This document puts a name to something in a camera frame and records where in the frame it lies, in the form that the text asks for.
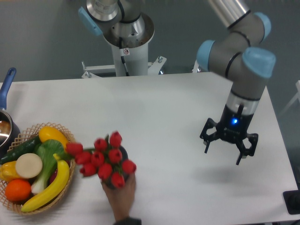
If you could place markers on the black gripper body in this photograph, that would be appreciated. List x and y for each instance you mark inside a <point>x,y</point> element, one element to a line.
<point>232,128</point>

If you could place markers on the red tulip bouquet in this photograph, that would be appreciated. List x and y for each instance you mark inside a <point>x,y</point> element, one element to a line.
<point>91,159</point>

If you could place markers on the dark grey ribbed vase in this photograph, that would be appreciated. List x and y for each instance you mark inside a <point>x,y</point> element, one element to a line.
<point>115,170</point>

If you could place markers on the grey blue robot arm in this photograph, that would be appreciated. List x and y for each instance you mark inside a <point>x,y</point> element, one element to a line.
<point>238,58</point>

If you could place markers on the dark sleeved forearm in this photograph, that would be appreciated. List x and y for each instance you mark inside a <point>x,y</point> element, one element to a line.
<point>129,221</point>

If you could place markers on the person's hand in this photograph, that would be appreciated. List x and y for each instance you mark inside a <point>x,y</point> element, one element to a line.
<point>121,200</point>

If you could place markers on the black device at edge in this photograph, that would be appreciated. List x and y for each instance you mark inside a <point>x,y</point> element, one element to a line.
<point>292,201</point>

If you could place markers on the yellow banana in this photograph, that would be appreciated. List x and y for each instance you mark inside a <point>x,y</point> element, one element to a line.
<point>52,191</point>

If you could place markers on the yellow squash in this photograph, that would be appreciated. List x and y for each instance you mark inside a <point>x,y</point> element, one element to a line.
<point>50,133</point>

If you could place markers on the green bok choy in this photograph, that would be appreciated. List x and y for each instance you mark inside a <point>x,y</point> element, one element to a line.
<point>46,151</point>

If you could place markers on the woven wicker basket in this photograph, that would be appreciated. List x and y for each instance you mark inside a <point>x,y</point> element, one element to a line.
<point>22,137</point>

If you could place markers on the green cucumber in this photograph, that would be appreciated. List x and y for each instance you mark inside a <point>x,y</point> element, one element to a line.
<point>21,149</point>

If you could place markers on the beige round disc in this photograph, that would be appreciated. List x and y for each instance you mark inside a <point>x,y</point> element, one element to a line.
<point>28,165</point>

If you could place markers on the orange fruit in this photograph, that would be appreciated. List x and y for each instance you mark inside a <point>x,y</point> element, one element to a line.
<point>18,190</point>

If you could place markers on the yellow bell pepper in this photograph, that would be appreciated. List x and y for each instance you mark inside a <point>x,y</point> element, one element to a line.
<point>8,172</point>

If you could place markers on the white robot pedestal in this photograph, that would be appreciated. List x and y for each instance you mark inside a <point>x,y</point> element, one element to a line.
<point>129,44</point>

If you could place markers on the blue handled saucepan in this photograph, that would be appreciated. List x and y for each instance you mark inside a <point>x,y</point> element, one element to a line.
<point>8,129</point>

